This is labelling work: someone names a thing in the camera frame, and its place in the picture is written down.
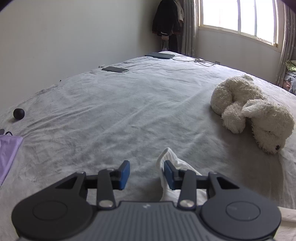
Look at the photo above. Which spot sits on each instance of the hanging dark clothes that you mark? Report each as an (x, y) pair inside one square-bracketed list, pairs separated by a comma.
[(165, 16)]

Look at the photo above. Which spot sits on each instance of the purple cloth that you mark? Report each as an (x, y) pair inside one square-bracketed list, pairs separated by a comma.
[(8, 153)]

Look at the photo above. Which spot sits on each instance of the pile of colourful clothes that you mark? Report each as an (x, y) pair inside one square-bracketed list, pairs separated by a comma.
[(291, 76)]

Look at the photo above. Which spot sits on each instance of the white charger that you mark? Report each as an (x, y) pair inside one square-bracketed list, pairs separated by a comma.
[(200, 60)]

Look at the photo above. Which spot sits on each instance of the white plush dog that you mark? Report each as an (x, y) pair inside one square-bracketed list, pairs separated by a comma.
[(254, 109)]

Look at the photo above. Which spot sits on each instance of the black ball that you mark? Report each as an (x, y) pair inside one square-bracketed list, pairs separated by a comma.
[(19, 114)]

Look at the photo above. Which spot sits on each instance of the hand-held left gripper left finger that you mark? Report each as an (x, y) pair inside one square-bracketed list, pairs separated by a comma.
[(123, 175)]

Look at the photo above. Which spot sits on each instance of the dark tablet with keyboard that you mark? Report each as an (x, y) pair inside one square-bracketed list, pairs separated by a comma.
[(159, 55)]

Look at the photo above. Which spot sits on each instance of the window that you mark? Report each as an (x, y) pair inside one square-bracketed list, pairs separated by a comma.
[(238, 16)]

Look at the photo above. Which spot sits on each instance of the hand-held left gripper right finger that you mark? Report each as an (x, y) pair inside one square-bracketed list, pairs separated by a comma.
[(168, 175)]

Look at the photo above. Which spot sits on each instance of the grey patterned curtain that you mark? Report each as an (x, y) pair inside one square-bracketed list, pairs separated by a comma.
[(190, 27), (286, 46)]

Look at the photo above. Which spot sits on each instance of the smartphone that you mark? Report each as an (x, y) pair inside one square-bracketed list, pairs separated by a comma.
[(115, 69)]

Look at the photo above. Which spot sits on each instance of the grey bed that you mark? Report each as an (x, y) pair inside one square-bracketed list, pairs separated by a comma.
[(115, 104)]

